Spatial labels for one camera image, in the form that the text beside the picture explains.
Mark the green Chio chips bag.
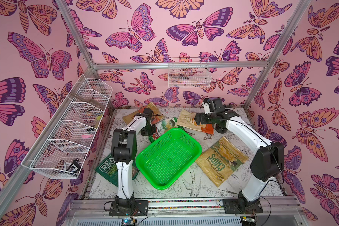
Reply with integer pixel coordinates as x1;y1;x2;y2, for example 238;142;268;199
149;117;194;143

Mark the orange brown chips bag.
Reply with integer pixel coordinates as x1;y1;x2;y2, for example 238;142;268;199
122;102;165;125

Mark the beige orange chips bag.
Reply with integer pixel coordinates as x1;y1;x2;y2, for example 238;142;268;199
176;109;214;135

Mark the tan kraft Chips bag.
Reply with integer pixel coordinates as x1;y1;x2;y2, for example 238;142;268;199
195;137;249;187

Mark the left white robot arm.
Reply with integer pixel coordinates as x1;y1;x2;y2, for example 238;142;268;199
111;108;155;212

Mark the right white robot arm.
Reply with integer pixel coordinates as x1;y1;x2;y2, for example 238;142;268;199
195;98;284;213

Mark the green plastic mesh basket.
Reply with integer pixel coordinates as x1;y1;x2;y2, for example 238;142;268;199
136;128;202;190

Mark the dark green Real chips bag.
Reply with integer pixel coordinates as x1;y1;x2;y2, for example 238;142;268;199
95;154;139;187

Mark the pink object in rack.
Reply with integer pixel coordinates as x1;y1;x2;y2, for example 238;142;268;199
81;134;94;139

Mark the black object in rack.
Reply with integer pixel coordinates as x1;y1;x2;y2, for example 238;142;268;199
64;160;81;173

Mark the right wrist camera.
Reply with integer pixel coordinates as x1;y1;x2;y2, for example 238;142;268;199
202;103;212;115

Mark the small white wire basket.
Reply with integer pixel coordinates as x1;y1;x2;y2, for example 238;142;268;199
167;57;212;89

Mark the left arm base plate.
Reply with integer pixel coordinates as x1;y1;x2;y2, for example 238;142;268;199
108;199;149;217

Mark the long white wire rack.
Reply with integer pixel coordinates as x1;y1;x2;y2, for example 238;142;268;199
21;75;113;179

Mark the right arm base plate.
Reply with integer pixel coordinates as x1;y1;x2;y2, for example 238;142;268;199
222;198;263;214

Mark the aluminium mounting rail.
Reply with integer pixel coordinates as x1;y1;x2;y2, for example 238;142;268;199
68;196;304;217

